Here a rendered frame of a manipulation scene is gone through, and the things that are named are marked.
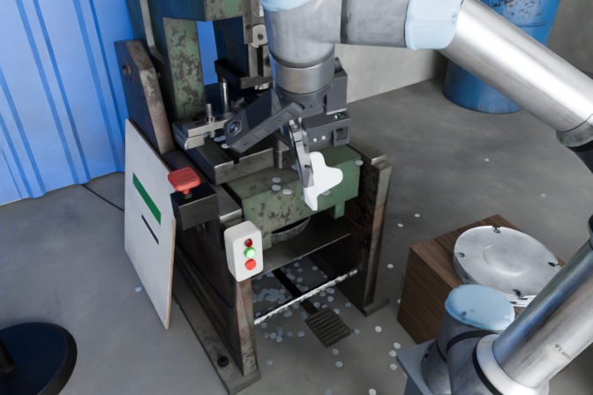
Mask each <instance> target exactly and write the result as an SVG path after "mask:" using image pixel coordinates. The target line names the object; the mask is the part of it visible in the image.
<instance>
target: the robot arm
mask: <svg viewBox="0 0 593 395"><path fill-rule="evenodd" d="M260 3H261V5H262V6H263V12H264V19H265V25H266V37H267V43H268V51H269V57H270V64H271V71H272V76H273V79H274V84H275V87H273V88H272V89H271V90H269V91H268V92H266V93H265V94H263V95H262V96H260V97H259V98H258V99H256V100H255V101H254V102H253V103H251V104H250V105H249V106H247V107H246V108H244V109H243V110H241V111H240V112H239V113H237V114H236V115H234V116H233V117H231V118H230V119H229V120H228V121H227V122H225V123H224V124H223V128H224V133H225V138H226V143H227V146H228V147H230V148H231V149H233V150H235V151H236V152H238V153H243V152H244V151H245V150H247V149H248V148H250V147H251V146H253V145H255V144H256V143H258V142H259V141H260V140H261V139H263V138H265V137H266V136H268V135H269V134H271V133H272V132H274V131H275V130H277V129H278V128H281V135H282V136H286V139H287V141H288V144H289V149H290V151H291V152H292V153H293V152H295V153H296V167H297V171H298V174H299V177H300V182H301V187H302V191H303V194H304V202H305V203H306V204H307V205H308V206H310V208H311V209H312V210H313V211H314V210H317V195H318V194H320V193H322V192H324V191H325V190H328V189H330V188H332V187H333V186H335V185H336V184H338V183H340V182H341V180H342V172H341V170H340V169H339V168H330V167H327V166H326V164H325V162H324V158H323V156H322V154H321V153H319V152H311V153H309V150H308V148H310V147H313V146H316V145H327V144H330V143H333V147H335V146H338V145H345V144H347V143H349V132H350V116H349V113H348V111H347V109H346V107H347V88H348V75H347V73H346V71H345V70H344V69H343V68H342V63H341V61H340V59H339V57H338V56H337V57H334V50H335V46H334V45H335V43H337V44H347V45H362V46H377V47H392V48H408V49H410V50H417V49H419V48H434V49H435V50H437V51H438V52H439V53H440V54H442V55H443V56H445V57H447V58H448V59H450V60H451V61H453V62H454V63H456V64H458V65H459V66H461V67H462V68H463V69H464V70H466V71H468V72H469V73H471V74H472V75H474V76H475V77H477V78H479V79H480V80H482V81H483V82H485V84H487V85H488V86H490V87H492V88H493V89H495V90H496V91H498V92H499V93H501V94H503V95H504V96H505V97H507V98H508V99H509V100H511V101H512V102H514V103H515V104H517V105H518V106H520V107H521V108H523V109H525V110H526V111H528V112H529V113H531V114H532V115H533V116H535V117H536V118H538V119H539V120H541V121H542V122H544V123H546V124H547V125H549V126H550V127H552V128H553V129H554V130H556V137H557V140H558V141H559V142H560V143H561V144H562V145H564V146H565V147H567V148H568V149H570V150H571V151H572V152H574V153H575V154H576V155H577V156H578V157H579V158H580V159H581V160H582V162H583V163H584V164H585V165H586V167H587V168H588V169H589V170H590V172H591V173H592V174H593V79H591V78H589V77H588V76H586V75H585V74H584V73H582V72H581V71H579V70H577V69H576V68H575V67H574V66H573V65H571V64H570V63H568V62H567V61H565V60H564V59H562V58H561V57H560V56H558V55H556V54H555V53H553V52H552V51H551V50H549V49H548V48H547V47H546V46H544V45H543V44H541V43H540V42H538V41H537V40H535V39H534V38H532V37H531V36H530V35H528V34H526V33H525V32H523V31H522V30H521V29H520V28H519V27H517V26H515V25H514V24H513V23H511V22H510V21H508V20H507V19H505V18H504V17H502V16H501V15H499V14H498V13H497V12H496V11H494V10H493V9H492V8H490V7H489V6H487V5H486V4H484V3H483V2H481V1H480V0H260ZM338 114H340V115H338ZM341 115H344V117H343V118H341V117H340V116H341ZM343 127H347V136H346V137H345V138H340V139H336V137H337V136H340V135H343V129H342V128H343ZM311 164H312V168H311ZM587 225H588V230H589V235H590V238H589V239H588V240H587V241H586V242H585V243H584V244H583V245H582V246H581V247H580V248H579V250H578V251H577V252H576V253H575V254H574V255H573V256H572V257H571V258H570V259H569V260H568V262H567V263H566V264H565V265H564V266H563V267H562V268H561V269H560V270H559V271H558V273H557V274H556V275H555V276H554V277H553V278H552V279H551V280H550V281H549V282H548V283H547V285H546V286H545V287H544V288H543V289H542V290H541V291H540V292H539V293H538V294H537V296H536V297H535V298H534V299H533V300H532V301H531V302H530V303H529V304H528V305H527V306H526V308H525V309H524V310H523V311H522V312H521V313H520V314H519V315H518V316H517V317H516V318H514V308H513V306H512V304H511V303H510V301H509V300H508V299H507V298H506V297H505V296H504V295H502V294H500V293H498V292H496V291H495V290H493V289H491V288H489V287H485V286H481V285H476V284H466V285H461V286H458V287H457V288H454V289H453V290H452V291H451V292H450V294H449V296H448V298H447V299H446V301H445V309H444V313H443V317H442V319H441V323H440V327H439V333H438V337H437V338H436V339H435V340H434V341H433V342H432V343H431V344H430V345H429V346H428V347H427V348H426V349H425V351H424V355H423V359H422V362H421V373H422V377H423V380H424V382H425V384H426V386H427V387H428V388H429V390H430V391H431V392H432V393H433V394H434V395H548V392H549V384H548V381H549V380H550V379H551V378H552V377H553V376H555V375H556V374H557V373H558V372H559V371H560V370H561V369H563V368H564V367H565V366H566V365H567V364H568V363H569V362H570V361H572V360H573V358H575V357H576V356H577V355H578V354H579V353H580V352H581V351H583V350H584V349H585V348H586V347H587V346H588V345H589V344H591V343H592V342H593V214H592V215H591V216H590V218H589V219H588V224H587Z"/></svg>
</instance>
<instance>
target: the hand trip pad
mask: <svg viewBox="0 0 593 395"><path fill-rule="evenodd" d="M168 180H169V182H170V184H171V185H172V186H173V188H174V189H175V190H178V191H182V192H183V194H188V193H189V189H190V188H193V187H196V186H198V185H199V183H200V179H199V177H198V175H197V174H196V173H195V172H194V171H193V170H192V169H191V168H181V169H178V170H175V171H172V172H170V173H169V174H168Z"/></svg>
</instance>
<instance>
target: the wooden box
mask: <svg viewBox="0 0 593 395"><path fill-rule="evenodd" d="M484 226H492V227H495V230H497V227H498V228H500V227H506V228H511V229H513V230H516V231H519V232H522V231H521V230H520V229H519V228H517V227H515V226H514V225H513V224H511V223H510V222H509V221H507V220H505V219H504V218H503V217H501V216H500V215H498V214H495V215H493V216H491V217H488V218H486V219H483V220H480V221H479V222H474V223H472V224H469V225H467V226H465V227H460V228H458V229H456V230H454V231H451V232H448V233H446V234H443V235H440V236H437V237H434V238H432V239H430V240H427V241H425V242H420V243H419V244H416V245H413V246H411V247H410V248H409V251H410V253H409V258H408V263H407V268H406V272H405V278H404V282H403V287H402V296H401V301H400V306H399V311H398V316H397V321H398V322H399V323H400V325H401V326H402V327H403V328H404V330H405V331H406V332H407V333H408V335H409V336H410V337H411V338H412V339H413V340H414V341H415V342H416V343H417V345H419V344H422V343H424V342H426V341H428V340H431V339H435V338H437V337H438V333H439V327H440V323H441V319H442V317H443V313H444V309H445V301H446V299H447V298H448V296H449V294H450V292H451V291H452V290H453V289H454V288H457V287H458V286H461V285H466V284H465V283H464V282H463V281H462V279H461V278H460V277H459V275H458V274H457V272H456V270H455V268H454V263H453V254H454V246H455V244H456V241H457V239H458V238H459V236H460V235H461V234H463V233H464V232H466V231H467V230H470V229H472V228H474V227H484ZM522 233H523V232H522ZM524 234H525V233H524ZM553 255H554V254H553ZM554 256H555V255H554ZM555 257H556V256H555ZM556 258H557V259H558V261H557V262H558V264H557V265H559V267H561V268H562V267H563V266H564V265H565V264H566V263H565V262H564V261H562V260H561V259H560V258H558V257H556ZM513 308H514V318H516V317H517V316H518V315H519V314H520V313H521V312H522V311H523V310H524V309H525V308H526V307H514V306H513Z"/></svg>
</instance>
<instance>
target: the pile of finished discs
mask: <svg viewBox="0 0 593 395"><path fill-rule="evenodd" d="M557 261H558V259H557V258H556V257H555V256H554V255H553V253H552V252H551V251H550V250H549V249H548V248H547V247H545V246H544V245H543V244H542V243H541V242H539V241H538V240H536V239H534V238H533V237H531V236H529V235H526V234H524V233H522V232H519V231H516V230H513V229H511V228H506V227H500V228H498V227H497V230H495V227H492V226H484V227H474V228H472V229H470V230H467V231H466V232H464V233H463V234H461V235H460V236H459V238H458V239H457V241H456V244H455V246H454V254H453V263H454V268H455V270H456V272H457V274H458V275H459V277H460V278H461V279H462V281H463V282H464V283H465V284H467V283H469V284H476V285H481V286H485V287H489V288H491V289H493V290H495V291H496V292H498V293H500V294H502V295H504V296H505V297H506V298H507V299H508V300H509V301H510V303H511V304H512V306H514V307H526V306H527V305H528V304H529V303H530V302H531V301H532V300H533V299H534V298H535V297H536V296H537V294H538V293H539V292H540V291H541V290H542V289H543V288H544V287H545V286H546V285H547V283H548V282H549V281H550V280H551V279H552V278H553V277H554V276H555V275H556V274H557V273H558V271H559V270H560V269H561V267H559V265H557V264H558V262H557Z"/></svg>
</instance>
